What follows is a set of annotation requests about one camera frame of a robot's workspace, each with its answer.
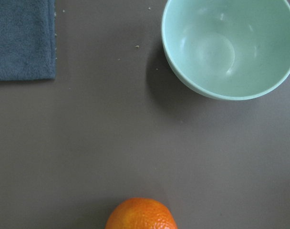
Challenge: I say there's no orange fruit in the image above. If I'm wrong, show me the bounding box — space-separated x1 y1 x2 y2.
105 198 177 229

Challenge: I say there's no grey folded cloth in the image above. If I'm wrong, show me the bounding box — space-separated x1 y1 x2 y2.
0 0 56 81

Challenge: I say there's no mint green bowl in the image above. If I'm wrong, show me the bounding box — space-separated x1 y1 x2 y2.
161 0 290 101

